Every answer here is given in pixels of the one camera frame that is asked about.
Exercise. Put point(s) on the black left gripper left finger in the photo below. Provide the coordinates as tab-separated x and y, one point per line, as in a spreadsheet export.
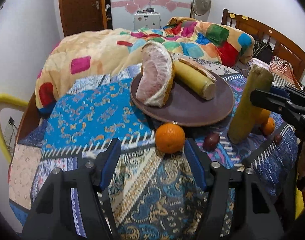
75	204

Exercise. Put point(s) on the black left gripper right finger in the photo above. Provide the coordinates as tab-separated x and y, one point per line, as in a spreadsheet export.
237	206

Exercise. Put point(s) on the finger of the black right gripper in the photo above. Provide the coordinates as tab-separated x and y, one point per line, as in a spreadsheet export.
294	95
278	104

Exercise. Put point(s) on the long yellow sugarcane stalk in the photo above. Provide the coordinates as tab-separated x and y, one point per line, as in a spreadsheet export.
245	116

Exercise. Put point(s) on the small orange tangerine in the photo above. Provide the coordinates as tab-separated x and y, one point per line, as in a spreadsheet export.
268	127

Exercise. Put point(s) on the small dark plum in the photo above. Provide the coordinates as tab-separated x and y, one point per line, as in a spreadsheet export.
277	139

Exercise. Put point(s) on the dark red plum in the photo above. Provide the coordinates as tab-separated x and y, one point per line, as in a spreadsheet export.
211	141

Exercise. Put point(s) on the small orange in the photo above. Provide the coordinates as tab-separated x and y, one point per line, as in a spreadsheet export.
170	138

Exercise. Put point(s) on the large orange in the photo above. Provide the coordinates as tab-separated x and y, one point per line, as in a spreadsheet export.
261	116

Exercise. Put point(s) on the wooden headboard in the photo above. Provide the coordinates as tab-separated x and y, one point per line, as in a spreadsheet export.
282	46

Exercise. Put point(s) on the black striped bag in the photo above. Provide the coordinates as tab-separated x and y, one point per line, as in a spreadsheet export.
262	51

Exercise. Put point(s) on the small pomelo slice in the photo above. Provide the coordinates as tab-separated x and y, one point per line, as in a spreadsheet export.
198	67

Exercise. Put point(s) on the colourful patchwork blanket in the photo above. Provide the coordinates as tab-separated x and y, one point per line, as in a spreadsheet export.
110	51

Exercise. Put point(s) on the yellow sugarcane piece on plate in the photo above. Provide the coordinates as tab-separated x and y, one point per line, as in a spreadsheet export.
195	80

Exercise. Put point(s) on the brown round plate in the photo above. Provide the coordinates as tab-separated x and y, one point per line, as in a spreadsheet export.
185	108

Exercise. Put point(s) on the large pomelo wedge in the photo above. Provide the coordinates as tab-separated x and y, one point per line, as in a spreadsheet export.
157	75

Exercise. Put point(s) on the blue patterned bed sheet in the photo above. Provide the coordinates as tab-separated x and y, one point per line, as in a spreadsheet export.
153	195

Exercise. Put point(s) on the standing electric fan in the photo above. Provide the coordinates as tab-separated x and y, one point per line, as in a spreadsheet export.
200	7

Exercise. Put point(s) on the yellow foam tube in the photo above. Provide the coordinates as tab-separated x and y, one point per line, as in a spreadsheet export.
10	106

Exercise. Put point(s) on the silver equipment case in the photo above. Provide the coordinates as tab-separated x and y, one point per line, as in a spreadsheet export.
146	19

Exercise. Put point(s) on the brown wooden door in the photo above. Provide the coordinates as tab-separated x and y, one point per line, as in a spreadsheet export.
78	16

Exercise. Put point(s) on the wall power socket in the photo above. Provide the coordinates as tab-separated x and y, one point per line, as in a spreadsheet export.
9	134

